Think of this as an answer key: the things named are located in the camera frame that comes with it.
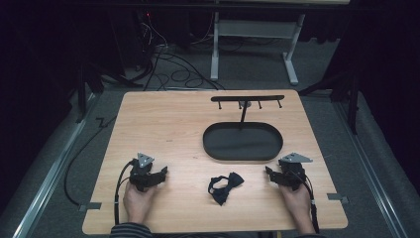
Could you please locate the aluminium floor rail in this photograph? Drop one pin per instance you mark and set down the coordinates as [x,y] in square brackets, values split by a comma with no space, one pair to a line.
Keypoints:
[373,172]
[49,178]

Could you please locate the black tripod stand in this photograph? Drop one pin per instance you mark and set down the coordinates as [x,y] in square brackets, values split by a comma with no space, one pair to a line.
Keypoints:
[82,92]
[350,95]

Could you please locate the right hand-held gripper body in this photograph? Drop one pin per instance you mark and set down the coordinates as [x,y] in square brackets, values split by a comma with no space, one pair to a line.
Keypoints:
[290,173]

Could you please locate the grey metal desk frame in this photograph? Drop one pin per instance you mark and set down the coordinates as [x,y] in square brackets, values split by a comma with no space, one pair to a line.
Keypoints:
[254,29]

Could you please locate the person's right hand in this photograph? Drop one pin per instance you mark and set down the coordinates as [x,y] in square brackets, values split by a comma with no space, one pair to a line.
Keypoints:
[298,206]

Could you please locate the grey tape strip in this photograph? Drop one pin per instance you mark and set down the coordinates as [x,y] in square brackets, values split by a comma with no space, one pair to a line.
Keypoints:
[337,198]
[89,206]

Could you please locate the black hook stand with tray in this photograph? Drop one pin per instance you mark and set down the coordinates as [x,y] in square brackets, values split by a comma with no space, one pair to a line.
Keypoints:
[242,142]

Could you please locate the black bow tie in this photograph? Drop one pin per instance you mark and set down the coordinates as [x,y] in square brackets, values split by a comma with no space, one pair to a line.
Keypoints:
[228,188]

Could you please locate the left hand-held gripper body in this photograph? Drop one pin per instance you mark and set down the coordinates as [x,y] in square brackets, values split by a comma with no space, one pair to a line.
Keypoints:
[142,175]

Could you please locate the person's left hand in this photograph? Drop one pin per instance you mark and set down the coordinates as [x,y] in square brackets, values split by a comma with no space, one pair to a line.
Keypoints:
[137,203]

